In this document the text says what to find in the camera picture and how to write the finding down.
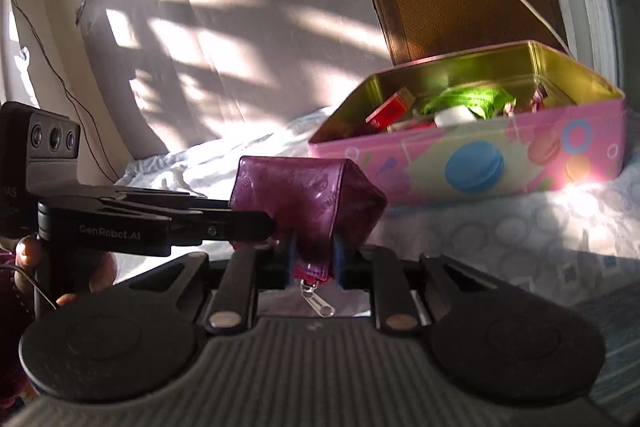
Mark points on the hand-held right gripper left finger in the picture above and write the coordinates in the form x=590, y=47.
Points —
x=291, y=259

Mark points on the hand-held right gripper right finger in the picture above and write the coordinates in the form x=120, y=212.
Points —
x=340, y=259

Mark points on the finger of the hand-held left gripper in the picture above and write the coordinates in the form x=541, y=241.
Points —
x=225, y=227
x=150, y=197

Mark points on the magenta glossy zipper pouch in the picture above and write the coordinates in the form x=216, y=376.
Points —
x=310, y=197

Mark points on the red cigarette box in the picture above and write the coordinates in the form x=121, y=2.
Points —
x=390, y=109

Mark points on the pink macaron print tin box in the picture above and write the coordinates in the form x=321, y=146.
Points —
x=475, y=167

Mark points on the small white plastic item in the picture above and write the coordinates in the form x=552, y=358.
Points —
x=454, y=116

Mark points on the green foil packet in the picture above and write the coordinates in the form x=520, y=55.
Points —
x=465, y=99

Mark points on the person's left hand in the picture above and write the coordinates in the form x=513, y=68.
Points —
x=102, y=272

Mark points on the patterned bed sheet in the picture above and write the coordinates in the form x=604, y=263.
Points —
x=500, y=242

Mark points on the grey cushion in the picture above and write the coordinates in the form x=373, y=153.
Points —
x=240, y=32

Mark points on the small colourful figure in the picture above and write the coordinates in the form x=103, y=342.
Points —
x=540, y=97

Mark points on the brown woven case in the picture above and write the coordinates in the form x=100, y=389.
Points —
x=450, y=2

